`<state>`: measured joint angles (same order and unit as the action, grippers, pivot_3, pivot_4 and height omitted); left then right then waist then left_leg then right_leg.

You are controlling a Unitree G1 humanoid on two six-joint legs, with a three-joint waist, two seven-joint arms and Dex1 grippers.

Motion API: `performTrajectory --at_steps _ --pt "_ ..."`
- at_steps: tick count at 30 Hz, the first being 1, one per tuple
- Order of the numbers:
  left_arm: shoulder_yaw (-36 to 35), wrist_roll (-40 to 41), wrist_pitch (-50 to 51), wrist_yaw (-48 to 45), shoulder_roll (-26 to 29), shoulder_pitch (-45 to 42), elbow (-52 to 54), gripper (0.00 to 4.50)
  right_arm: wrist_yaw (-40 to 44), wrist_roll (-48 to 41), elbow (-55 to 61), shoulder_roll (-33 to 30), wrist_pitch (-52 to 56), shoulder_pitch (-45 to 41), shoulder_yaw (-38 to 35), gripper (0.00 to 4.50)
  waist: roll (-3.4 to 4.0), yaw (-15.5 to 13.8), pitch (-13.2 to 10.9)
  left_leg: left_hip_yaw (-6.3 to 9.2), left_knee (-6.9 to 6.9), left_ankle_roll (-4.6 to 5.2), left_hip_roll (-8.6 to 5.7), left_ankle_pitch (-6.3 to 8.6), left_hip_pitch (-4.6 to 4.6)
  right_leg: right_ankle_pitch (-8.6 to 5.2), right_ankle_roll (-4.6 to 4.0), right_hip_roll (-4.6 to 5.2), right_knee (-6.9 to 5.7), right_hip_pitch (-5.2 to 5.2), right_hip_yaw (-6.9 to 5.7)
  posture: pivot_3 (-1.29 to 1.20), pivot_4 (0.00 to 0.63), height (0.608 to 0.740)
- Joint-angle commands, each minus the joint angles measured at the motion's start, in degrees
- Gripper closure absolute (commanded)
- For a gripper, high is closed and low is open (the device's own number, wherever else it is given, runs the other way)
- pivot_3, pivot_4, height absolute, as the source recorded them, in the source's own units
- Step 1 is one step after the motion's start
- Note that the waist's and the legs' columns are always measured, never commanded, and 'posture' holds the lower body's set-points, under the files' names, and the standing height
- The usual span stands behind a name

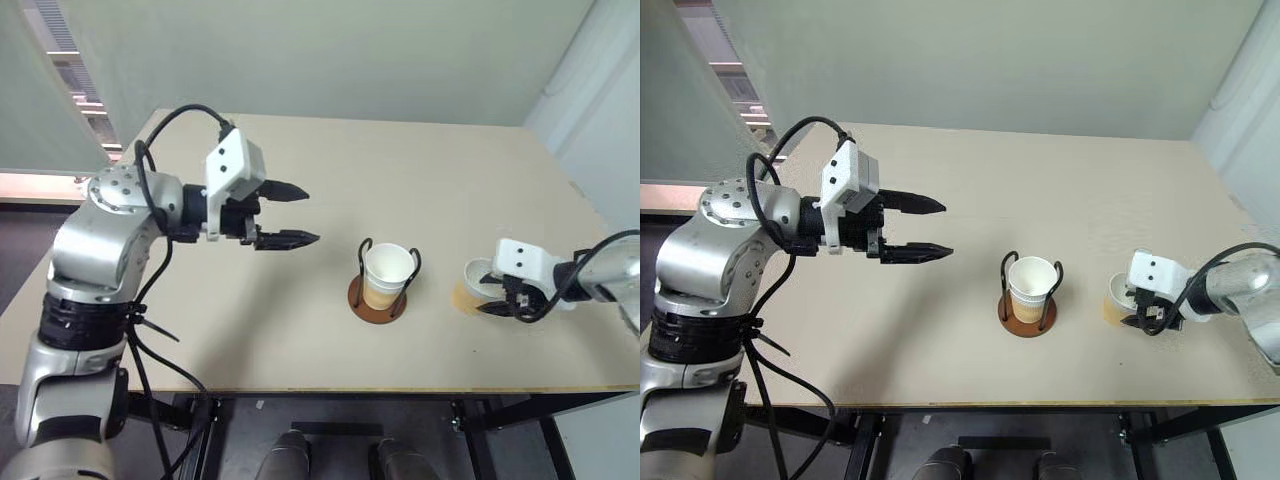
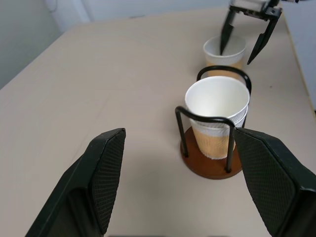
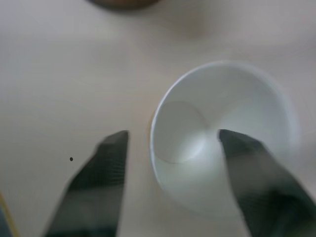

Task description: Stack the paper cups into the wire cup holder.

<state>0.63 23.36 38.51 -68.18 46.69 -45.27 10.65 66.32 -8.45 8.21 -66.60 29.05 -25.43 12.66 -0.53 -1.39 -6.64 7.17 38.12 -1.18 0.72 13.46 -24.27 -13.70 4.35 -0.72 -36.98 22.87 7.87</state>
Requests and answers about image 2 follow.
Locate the white and tan paper cup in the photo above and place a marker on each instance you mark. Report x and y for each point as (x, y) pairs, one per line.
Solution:
(229, 61)
(217, 98)
(212, 144)

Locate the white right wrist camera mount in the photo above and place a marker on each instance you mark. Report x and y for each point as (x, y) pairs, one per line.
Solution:
(249, 3)

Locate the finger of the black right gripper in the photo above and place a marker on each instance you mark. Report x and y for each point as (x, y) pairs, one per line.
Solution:
(264, 39)
(226, 32)

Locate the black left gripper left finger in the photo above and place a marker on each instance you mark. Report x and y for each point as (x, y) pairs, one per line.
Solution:
(81, 187)

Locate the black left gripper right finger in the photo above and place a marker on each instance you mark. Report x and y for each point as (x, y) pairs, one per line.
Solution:
(276, 187)

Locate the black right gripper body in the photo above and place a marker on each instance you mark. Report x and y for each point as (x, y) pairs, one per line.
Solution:
(256, 14)

